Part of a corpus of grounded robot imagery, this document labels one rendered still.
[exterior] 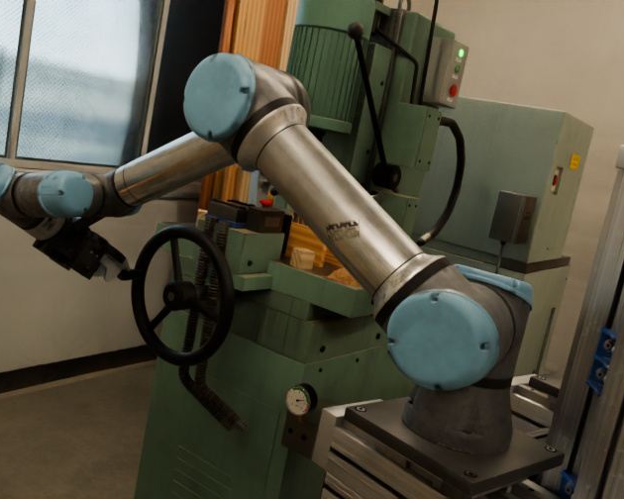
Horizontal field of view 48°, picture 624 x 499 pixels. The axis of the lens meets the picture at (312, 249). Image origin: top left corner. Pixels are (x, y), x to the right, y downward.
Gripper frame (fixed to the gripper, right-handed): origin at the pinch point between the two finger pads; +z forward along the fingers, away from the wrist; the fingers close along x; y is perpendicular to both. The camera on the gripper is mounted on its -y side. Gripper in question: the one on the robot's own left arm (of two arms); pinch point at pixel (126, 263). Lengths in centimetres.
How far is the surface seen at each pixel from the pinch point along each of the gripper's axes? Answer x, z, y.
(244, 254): 17.9, 9.9, -12.9
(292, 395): 35.1, 24.4, 7.5
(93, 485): -47, 77, 53
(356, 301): 40.9, 20.0, -14.2
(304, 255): 25.9, 17.8, -19.3
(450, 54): 28, 29, -85
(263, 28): -112, 94, -143
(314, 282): 30.7, 18.8, -14.7
